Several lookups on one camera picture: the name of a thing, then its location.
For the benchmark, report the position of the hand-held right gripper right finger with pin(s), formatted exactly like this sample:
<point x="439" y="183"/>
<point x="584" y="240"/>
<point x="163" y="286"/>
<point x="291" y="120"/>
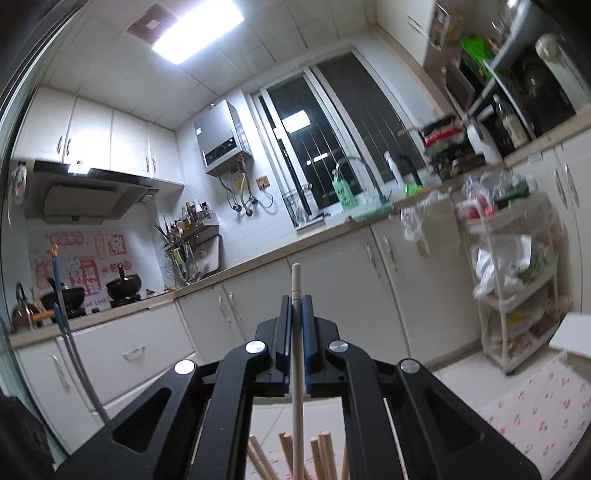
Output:
<point x="305" y="350"/>

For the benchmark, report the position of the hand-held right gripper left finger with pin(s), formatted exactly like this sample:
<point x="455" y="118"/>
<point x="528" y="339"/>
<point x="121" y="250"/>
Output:
<point x="287" y="350"/>

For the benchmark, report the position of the pale wooden chopstick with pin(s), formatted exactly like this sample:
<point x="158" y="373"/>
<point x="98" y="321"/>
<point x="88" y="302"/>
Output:
<point x="297" y="281"/>

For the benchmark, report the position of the hanging kitchen utensils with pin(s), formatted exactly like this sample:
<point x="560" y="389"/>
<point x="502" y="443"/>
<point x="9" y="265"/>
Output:
<point x="182" y="267"/>

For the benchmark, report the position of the white base cabinet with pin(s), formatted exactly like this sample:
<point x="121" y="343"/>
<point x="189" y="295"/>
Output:
<point x="323" y="286"/>
<point x="563" y="194"/>

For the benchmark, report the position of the white cutting board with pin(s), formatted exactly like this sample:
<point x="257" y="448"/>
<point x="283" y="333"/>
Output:
<point x="210" y="256"/>

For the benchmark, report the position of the green sink mat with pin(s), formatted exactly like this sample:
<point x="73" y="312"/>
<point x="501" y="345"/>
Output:
<point x="374" y="211"/>

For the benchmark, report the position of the green dish soap bottle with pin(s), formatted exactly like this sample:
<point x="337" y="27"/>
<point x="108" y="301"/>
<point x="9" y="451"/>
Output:
<point x="344" y="194"/>

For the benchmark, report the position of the gas stove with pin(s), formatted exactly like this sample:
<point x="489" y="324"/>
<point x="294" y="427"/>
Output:
<point x="124" y="302"/>

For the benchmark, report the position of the black wok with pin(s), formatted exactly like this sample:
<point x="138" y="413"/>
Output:
<point x="64" y="297"/>
<point x="123" y="286"/>

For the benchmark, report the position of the clear plastic bag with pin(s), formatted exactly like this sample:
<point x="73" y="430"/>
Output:
<point x="429" y="221"/>

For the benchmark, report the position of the white drawer cabinet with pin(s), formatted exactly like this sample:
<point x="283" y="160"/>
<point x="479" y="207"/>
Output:
<point x="106" y="360"/>

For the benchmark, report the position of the green sponge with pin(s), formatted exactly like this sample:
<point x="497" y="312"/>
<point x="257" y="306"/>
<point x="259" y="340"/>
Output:
<point x="413" y="190"/>

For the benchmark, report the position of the metal faucet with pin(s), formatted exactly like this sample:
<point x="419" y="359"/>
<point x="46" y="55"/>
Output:
<point x="355" y="159"/>

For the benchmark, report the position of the white spray bottle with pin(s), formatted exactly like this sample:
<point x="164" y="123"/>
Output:
<point x="395" y="173"/>

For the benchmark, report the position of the black soap dispenser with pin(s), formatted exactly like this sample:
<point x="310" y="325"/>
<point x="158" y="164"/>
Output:
<point x="412" y="170"/>

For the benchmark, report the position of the kitchen window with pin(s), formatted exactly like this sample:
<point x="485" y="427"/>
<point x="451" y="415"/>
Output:
<point x="323" y="138"/>

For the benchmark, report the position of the white storage trolley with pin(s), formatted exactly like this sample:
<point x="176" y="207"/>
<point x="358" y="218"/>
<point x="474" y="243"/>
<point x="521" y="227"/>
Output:
<point x="512" y="277"/>

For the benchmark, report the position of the silver water heater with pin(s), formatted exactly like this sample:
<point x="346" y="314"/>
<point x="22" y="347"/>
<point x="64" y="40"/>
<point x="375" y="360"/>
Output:
<point x="221" y="138"/>

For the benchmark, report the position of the blue broom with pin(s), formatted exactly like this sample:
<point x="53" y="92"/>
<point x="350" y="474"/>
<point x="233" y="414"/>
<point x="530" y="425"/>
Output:
<point x="56" y="277"/>

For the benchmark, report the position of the floral tablecloth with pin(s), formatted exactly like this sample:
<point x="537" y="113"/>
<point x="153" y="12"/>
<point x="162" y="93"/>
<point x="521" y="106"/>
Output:
<point x="545" y="415"/>

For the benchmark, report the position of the stack of food containers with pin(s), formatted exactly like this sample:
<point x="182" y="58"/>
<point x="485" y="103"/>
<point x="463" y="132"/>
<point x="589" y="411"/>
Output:
<point x="443" y="138"/>

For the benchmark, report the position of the grey range hood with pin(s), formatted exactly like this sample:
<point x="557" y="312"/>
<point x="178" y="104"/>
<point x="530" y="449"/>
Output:
<point x="83" y="198"/>

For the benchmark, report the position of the metal kettle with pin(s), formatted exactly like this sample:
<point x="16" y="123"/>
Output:
<point x="25" y="314"/>

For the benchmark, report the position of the white cardboard box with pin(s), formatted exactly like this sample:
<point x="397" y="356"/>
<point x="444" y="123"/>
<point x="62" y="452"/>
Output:
<point x="572" y="337"/>

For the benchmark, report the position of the white plastic jug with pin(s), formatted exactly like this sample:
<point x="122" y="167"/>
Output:
<point x="484" y="143"/>

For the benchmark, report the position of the black speckled object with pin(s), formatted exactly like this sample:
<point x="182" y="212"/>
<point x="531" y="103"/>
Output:
<point x="23" y="438"/>

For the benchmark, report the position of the clear oil bottle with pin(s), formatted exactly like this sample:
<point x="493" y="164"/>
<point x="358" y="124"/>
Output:
<point x="510" y="122"/>

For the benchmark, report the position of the silver microwave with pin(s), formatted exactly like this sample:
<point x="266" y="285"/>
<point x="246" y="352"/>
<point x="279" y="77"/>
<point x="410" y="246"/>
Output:
<point x="461" y="85"/>

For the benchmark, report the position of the ceiling light panel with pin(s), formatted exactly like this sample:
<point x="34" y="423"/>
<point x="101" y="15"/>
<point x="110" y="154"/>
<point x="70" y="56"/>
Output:
<point x="198" y="30"/>

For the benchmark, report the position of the black cooking pot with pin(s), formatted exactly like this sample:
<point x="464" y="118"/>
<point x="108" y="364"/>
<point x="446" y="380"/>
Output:
<point x="540" y="92"/>

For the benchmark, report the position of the green bag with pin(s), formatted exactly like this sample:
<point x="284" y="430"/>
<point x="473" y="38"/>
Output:
<point x="478" y="47"/>

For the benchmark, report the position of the ceiling vent fan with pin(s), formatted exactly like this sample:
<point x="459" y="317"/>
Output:
<point x="151" y="19"/>

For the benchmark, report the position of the metal shelf rack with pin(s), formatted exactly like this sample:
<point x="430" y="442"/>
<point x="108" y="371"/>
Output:
<point x="512" y="41"/>

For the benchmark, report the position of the white electric water pot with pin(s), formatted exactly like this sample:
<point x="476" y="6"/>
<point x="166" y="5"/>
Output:
<point x="563" y="64"/>

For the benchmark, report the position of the wall utensil rack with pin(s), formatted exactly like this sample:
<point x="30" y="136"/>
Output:
<point x="189" y="226"/>

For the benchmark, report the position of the orange wall socket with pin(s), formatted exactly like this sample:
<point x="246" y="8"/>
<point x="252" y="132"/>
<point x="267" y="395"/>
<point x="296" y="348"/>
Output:
<point x="263" y="182"/>

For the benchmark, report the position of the pink wall stickers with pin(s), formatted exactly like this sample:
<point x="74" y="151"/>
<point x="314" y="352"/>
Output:
<point x="113" y="247"/>

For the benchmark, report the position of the white wall cabinets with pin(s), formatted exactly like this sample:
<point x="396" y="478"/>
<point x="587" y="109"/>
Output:
<point x="92" y="134"/>
<point x="406" y="23"/>

